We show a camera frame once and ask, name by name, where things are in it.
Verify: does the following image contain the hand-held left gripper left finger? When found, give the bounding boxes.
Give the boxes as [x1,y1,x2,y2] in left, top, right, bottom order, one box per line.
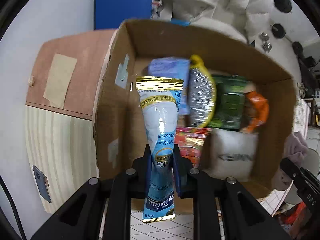
[30,144,153,240]

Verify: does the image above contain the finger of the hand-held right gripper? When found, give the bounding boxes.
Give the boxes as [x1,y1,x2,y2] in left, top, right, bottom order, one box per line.
[280,157,303,180]

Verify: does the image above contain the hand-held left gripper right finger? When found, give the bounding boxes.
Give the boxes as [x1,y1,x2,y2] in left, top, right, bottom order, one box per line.
[172,144,290,240]

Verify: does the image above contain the red snack packet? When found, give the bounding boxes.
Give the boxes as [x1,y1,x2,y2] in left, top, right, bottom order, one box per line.
[174,127,212,168]

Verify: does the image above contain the blue white stick packet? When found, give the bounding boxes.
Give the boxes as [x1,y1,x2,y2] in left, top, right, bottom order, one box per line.
[136,76,184,223]

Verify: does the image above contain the white pillow packet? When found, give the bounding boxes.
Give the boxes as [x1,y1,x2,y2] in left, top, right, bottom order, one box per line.
[209,128,259,182]

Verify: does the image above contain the cardboard box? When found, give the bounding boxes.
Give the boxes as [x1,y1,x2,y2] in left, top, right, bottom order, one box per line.
[93,19,297,212]

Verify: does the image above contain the orange snack packet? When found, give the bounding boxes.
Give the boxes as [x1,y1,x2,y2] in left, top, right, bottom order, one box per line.
[240,90,270,133]

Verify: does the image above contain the silver yellow mesh packet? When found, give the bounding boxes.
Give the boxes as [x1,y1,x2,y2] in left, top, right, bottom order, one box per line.
[187,54,217,128]

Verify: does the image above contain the green snack packet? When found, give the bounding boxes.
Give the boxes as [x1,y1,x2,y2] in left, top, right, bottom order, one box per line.
[208,75,248,130]

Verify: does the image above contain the blue-white snack packet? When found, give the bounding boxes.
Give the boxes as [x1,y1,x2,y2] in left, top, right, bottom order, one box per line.
[147,57,191,115]

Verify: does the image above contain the purple fuzzy cloth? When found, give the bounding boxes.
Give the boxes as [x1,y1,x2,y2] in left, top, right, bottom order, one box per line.
[281,132,309,173]

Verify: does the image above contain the grey chair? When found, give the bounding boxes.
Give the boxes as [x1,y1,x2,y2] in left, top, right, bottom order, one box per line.
[285,147,320,205]

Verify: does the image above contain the blue smartphone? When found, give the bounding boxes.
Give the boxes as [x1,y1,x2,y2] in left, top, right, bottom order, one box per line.
[32,165,52,204]

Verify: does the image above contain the pink board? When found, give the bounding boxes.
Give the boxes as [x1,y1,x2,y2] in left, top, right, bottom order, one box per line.
[25,29,118,120]

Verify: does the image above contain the beige paper tape patch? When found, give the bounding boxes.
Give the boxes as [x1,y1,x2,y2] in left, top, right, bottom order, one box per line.
[43,54,77,109]

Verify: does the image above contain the small black plate barbell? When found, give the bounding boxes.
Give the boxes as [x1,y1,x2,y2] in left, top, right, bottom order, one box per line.
[271,23,304,57]

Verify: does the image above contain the barbell with black plates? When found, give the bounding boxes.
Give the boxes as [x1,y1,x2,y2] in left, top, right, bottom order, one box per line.
[274,0,293,13]

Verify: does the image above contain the red white small box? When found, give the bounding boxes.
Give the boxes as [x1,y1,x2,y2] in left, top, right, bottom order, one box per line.
[151,0,163,19]

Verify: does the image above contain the blue folded mat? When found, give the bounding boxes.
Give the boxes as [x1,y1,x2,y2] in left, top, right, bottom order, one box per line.
[94,0,153,30]

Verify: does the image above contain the white down jacket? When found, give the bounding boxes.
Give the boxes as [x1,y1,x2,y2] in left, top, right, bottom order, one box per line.
[171,0,274,43]

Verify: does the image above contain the black cable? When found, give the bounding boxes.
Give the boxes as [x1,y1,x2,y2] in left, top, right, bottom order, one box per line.
[0,175,27,240]

